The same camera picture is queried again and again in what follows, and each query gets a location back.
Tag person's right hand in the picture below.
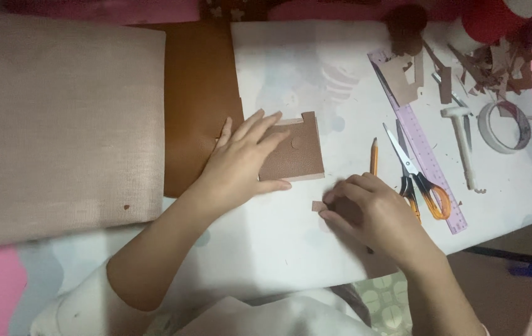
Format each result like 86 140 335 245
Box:
318 173 427 271

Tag person's left hand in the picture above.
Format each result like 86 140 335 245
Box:
195 109 293 216

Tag orange pencil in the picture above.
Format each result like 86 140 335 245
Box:
370 137 379 177

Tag white printed cloth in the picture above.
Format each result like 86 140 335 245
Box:
9 20 532 336

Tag purple transparent ruler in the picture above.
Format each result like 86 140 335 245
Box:
367 49 468 235

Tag white hole punch tool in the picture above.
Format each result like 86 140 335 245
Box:
441 106 478 191

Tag brown leather cutout piece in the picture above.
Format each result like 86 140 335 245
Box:
380 49 425 107

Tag narrow brown leather strip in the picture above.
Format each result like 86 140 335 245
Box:
439 66 453 105

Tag brown leather sheet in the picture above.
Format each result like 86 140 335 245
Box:
163 21 245 199

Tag roll of clear tape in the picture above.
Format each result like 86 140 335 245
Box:
477 100 532 155

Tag person's white shirt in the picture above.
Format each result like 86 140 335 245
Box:
30 261 379 336

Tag brown pompom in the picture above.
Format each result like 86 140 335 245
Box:
383 5 429 57

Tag pile of brown leather scraps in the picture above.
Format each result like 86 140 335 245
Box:
448 40 532 96

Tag red plush toy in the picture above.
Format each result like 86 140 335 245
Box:
460 0 528 45

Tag beige knitted cushion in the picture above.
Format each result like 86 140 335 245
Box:
0 9 167 253

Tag orange handled scissors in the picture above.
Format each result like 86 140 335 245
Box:
383 122 452 223

